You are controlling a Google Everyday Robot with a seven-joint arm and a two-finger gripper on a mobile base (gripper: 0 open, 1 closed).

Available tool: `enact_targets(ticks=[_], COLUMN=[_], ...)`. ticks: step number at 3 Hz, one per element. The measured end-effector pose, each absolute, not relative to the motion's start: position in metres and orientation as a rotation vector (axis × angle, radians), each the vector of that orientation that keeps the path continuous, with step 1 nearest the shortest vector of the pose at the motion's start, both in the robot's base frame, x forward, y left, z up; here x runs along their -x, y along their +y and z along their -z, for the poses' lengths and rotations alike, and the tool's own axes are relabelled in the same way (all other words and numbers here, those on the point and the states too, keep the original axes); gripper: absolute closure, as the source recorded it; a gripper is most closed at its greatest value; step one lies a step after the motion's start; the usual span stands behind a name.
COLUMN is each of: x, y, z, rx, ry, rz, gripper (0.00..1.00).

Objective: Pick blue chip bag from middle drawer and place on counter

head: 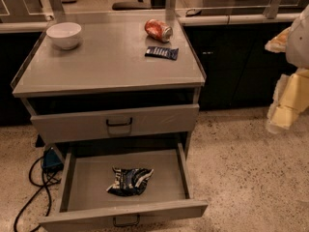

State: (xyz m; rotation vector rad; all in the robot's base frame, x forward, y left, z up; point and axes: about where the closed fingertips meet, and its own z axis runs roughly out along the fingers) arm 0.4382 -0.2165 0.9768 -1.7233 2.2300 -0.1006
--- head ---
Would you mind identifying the blue power box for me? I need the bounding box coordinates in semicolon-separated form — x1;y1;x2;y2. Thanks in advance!
42;148;64;172

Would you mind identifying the black middle drawer handle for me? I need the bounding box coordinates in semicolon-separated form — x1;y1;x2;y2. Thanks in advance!
113;215;140;227

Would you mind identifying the grey drawer cabinet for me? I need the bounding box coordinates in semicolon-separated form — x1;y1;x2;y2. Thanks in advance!
10;11;207;153

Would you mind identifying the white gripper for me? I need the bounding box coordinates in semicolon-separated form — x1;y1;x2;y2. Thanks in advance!
265;5;309;133

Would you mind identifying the small blue snack packet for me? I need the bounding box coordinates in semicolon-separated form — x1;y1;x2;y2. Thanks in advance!
145;46;179;61

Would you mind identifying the open grey middle drawer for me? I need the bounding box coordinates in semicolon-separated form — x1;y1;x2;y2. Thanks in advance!
40;144;208;232

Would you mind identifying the red soda can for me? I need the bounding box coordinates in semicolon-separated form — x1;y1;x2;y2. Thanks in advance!
144;19;173;43

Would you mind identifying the blue chip bag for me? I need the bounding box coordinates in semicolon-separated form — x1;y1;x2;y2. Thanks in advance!
106;167;154;197

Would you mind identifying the black drawer handle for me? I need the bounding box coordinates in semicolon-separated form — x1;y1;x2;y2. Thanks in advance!
113;215;140;227
105;117;133;127

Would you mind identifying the black top drawer handle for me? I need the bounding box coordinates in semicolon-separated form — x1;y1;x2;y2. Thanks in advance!
105;117;133;127

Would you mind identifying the black floor cable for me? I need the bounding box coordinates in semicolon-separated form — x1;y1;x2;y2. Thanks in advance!
13;157;62;232

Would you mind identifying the black low wall cabinet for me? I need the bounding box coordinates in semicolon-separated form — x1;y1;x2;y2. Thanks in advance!
184;22;296;110

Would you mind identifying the white ceramic bowl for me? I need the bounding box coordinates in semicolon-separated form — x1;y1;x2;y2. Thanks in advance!
46;22;82;49

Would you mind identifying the grey top drawer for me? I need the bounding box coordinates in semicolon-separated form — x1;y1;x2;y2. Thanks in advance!
31;104;199;143

